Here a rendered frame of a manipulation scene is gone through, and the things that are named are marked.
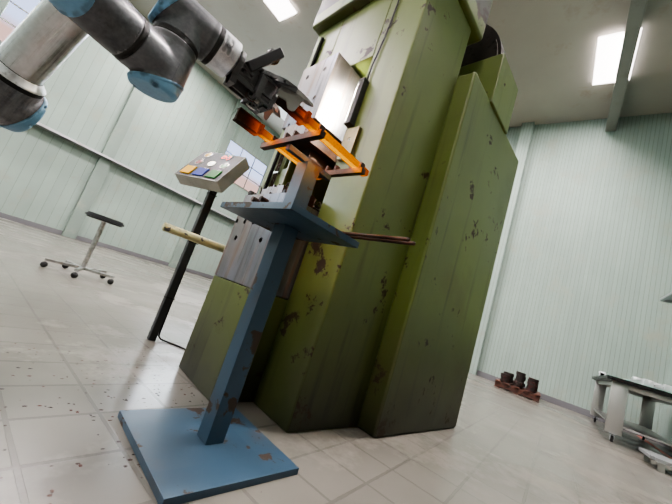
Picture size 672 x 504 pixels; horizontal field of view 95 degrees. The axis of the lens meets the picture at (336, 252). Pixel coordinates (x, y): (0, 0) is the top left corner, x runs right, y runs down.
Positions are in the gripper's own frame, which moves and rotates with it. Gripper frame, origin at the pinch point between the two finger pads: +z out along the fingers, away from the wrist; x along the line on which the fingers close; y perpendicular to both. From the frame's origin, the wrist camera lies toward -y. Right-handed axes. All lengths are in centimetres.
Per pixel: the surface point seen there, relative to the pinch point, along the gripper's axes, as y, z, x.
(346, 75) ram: -70, 48, -50
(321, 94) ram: -51, 39, -52
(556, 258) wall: -215, 796, -60
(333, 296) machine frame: 45, 53, -14
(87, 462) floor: 99, -11, -11
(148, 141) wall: -261, 152, -1077
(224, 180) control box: 0, 30, -102
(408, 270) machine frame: 20, 95, -9
